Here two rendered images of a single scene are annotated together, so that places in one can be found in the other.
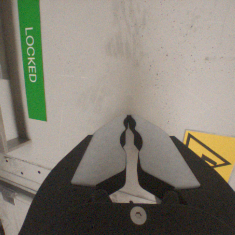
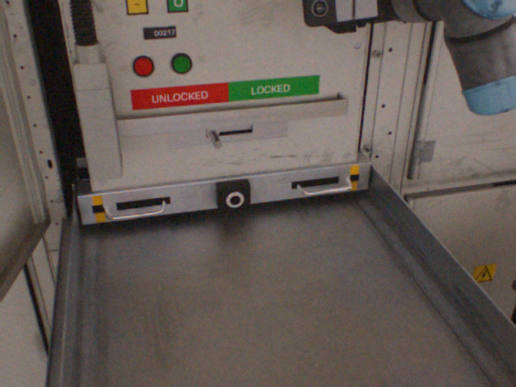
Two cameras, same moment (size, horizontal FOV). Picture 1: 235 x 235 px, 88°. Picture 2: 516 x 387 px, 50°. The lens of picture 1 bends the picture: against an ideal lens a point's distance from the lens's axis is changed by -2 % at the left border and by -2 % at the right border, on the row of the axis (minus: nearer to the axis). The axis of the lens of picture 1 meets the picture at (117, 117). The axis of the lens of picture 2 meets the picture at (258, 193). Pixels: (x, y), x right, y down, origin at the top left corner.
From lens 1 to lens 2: 80 cm
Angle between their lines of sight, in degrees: 16
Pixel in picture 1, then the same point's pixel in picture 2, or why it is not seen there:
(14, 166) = (382, 145)
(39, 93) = (298, 81)
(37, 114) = (314, 84)
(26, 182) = (401, 127)
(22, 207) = (436, 129)
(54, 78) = (286, 67)
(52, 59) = (273, 69)
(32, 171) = (384, 116)
